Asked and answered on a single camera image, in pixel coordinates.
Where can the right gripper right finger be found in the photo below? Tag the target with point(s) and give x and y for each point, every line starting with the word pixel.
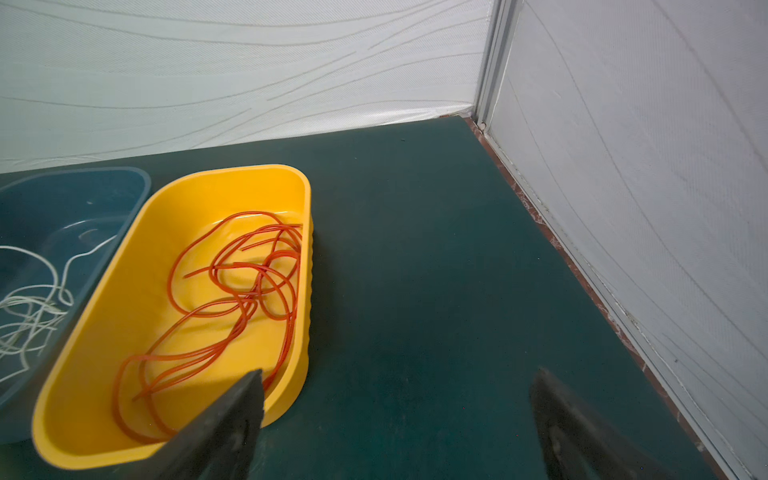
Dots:
pixel 577 443

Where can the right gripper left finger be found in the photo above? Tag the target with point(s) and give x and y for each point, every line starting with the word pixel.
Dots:
pixel 218 444

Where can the yellow plastic bin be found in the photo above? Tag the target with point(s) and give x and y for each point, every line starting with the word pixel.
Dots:
pixel 211 281

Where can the blue plastic bin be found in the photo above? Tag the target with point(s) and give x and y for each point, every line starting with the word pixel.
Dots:
pixel 59 231

